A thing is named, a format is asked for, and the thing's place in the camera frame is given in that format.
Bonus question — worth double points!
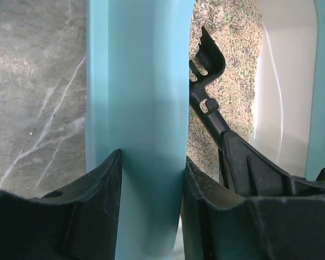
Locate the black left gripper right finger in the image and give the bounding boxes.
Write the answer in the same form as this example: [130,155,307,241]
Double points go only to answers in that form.
[181,160,325,259]

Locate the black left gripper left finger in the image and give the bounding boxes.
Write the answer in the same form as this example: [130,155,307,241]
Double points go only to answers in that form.
[0,149,122,259]

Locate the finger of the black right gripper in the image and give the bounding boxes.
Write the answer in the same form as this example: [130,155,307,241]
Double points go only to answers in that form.
[219,131,325,195]

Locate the teal litter box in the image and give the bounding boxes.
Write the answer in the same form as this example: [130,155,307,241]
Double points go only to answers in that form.
[85,0,325,260]

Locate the black litter scoop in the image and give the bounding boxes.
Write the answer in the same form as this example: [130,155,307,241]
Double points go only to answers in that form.
[189,27,230,151]

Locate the beige cat litter pellets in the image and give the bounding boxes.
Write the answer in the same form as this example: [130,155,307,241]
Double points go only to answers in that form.
[185,0,265,181]

